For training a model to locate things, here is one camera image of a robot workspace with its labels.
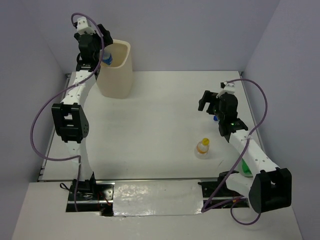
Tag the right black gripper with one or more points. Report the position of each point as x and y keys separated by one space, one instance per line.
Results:
x=208 y=96

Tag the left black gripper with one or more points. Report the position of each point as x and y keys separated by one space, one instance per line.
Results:
x=108 y=40

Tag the clear bottle large blue label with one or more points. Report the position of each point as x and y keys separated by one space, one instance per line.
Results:
x=107 y=58

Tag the clear bottle yellow cap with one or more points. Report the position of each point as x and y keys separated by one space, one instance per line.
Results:
x=202 y=148

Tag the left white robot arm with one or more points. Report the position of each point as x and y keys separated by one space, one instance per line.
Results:
x=69 y=118

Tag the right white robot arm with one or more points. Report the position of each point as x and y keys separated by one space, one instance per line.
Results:
x=269 y=187

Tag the beige plastic bin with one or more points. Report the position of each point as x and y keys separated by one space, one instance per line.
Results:
x=115 y=80

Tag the green plastic bottle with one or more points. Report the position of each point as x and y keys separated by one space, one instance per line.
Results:
x=245 y=169

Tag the silver reflective sheet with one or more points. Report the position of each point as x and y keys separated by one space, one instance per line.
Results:
x=157 y=198

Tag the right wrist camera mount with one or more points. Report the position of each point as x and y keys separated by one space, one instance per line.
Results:
x=226 y=87

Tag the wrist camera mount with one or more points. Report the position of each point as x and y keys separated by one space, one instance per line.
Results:
x=83 y=26
x=226 y=87

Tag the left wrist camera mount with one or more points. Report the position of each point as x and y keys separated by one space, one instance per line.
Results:
x=83 y=26

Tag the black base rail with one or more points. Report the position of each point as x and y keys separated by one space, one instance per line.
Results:
x=102 y=202

